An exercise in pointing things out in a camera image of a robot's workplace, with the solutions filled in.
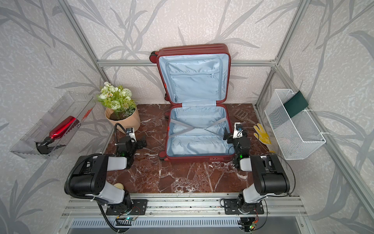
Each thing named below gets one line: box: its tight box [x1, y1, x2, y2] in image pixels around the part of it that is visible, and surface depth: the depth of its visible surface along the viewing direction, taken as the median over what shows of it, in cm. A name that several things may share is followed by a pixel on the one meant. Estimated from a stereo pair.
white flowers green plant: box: [97, 81, 137, 120], surface depth 88 cm
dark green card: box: [283, 90, 309, 119], surface depth 72 cm
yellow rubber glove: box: [253, 123, 272, 145], surface depth 103 cm
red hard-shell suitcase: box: [149, 43, 233, 163], surface depth 95 cm
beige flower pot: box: [104, 107, 141, 133], surface depth 96 cm
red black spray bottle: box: [34, 116, 80, 155], surface depth 63 cm
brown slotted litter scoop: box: [233, 109, 257, 126], surface depth 114 cm
